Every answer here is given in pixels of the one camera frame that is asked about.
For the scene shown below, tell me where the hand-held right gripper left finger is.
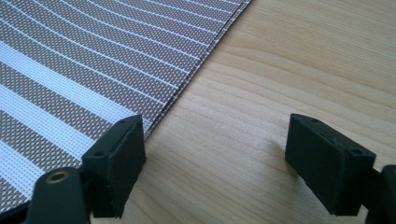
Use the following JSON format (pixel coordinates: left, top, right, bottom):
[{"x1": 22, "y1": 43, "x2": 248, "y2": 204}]
[{"x1": 80, "y1": 114, "x2": 148, "y2": 218}]

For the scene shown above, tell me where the brown white striped woven placemat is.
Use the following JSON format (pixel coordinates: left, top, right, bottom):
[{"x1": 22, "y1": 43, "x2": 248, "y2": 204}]
[{"x1": 0, "y1": 0, "x2": 253, "y2": 214}]

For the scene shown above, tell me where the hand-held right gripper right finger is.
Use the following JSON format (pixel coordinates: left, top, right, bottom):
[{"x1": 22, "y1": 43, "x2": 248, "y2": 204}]
[{"x1": 284, "y1": 113, "x2": 377, "y2": 217}]

